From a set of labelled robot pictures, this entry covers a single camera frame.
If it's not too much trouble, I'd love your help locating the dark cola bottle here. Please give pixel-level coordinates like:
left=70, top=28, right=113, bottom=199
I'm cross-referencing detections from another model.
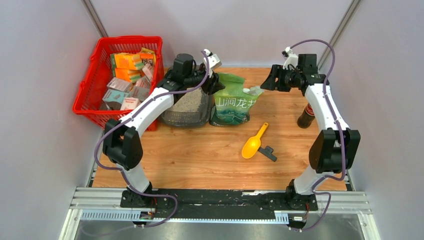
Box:
left=297, top=103, right=315, bottom=129

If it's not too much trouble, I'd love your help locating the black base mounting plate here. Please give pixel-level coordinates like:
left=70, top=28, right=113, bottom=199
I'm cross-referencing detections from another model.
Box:
left=120, top=188, right=318, bottom=220

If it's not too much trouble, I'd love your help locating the red plastic shopping basket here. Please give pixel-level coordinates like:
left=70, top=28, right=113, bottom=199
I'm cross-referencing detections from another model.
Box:
left=72, top=35, right=164, bottom=128

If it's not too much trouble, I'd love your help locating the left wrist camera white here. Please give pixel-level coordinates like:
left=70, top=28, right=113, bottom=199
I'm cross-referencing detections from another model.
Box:
left=203, top=48, right=222, bottom=72

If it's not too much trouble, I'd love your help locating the teal grey box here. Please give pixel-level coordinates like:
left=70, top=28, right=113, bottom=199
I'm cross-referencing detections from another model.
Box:
left=102, top=89, right=129, bottom=111

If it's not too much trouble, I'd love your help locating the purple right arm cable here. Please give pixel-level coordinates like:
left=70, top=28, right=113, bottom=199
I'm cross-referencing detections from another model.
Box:
left=288, top=39, right=347, bottom=232

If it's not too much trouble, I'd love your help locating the black bag clip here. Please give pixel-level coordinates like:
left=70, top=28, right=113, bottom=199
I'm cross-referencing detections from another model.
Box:
left=258, top=145, right=277, bottom=162

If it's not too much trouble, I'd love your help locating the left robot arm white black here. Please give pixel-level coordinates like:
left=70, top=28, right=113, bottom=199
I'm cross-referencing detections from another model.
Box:
left=98, top=49, right=225, bottom=208

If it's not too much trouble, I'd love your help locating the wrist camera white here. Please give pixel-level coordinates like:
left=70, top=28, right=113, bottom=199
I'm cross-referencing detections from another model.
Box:
left=203, top=48, right=222, bottom=72
left=281, top=46, right=299, bottom=70

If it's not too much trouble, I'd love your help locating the green litter bag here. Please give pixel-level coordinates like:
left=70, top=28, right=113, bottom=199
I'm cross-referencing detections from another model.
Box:
left=209, top=72, right=264, bottom=127

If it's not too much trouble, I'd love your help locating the yellow plastic scoop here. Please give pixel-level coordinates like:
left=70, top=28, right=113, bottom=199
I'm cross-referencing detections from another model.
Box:
left=241, top=122, right=269, bottom=159

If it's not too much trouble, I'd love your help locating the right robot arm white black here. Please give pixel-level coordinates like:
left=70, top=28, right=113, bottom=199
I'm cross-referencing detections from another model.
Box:
left=260, top=50, right=361, bottom=210

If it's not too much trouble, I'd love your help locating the aluminium frame rail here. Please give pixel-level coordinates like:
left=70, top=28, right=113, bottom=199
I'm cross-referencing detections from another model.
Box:
left=60, top=187, right=380, bottom=240

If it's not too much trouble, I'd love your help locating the pink grey box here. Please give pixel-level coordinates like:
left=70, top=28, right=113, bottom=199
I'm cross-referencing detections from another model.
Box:
left=106, top=77, right=133, bottom=93

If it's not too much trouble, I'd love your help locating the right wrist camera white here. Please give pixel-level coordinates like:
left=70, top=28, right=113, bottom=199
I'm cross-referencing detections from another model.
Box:
left=281, top=46, right=299, bottom=70

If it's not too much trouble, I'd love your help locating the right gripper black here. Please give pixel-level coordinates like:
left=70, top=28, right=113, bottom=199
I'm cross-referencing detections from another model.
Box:
left=260, top=64, right=301, bottom=92

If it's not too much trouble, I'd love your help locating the yellow patterned packet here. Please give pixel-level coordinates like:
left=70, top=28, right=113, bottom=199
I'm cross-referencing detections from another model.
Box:
left=138, top=47, right=157, bottom=67

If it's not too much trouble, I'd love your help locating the white pink sponge box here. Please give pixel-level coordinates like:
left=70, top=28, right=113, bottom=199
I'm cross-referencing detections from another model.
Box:
left=120, top=97, right=142, bottom=111

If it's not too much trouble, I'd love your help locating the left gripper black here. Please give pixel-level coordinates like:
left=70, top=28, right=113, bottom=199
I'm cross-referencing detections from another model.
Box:
left=184, top=66, right=226, bottom=96

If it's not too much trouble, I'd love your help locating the orange sponge pack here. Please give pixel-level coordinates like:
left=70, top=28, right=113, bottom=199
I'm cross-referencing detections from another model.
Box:
left=113, top=68, right=142, bottom=83
left=110, top=52, right=144, bottom=70

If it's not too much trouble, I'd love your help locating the grey litter box tray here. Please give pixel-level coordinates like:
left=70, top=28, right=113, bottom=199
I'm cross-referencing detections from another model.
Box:
left=159, top=88, right=213, bottom=128

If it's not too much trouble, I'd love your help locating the orange sponge pack upper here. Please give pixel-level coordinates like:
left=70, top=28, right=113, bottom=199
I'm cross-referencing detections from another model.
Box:
left=110, top=52, right=144, bottom=70

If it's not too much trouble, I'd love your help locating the orange sponge pack lower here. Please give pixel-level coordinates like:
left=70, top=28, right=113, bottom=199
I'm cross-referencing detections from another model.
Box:
left=113, top=68, right=142, bottom=83

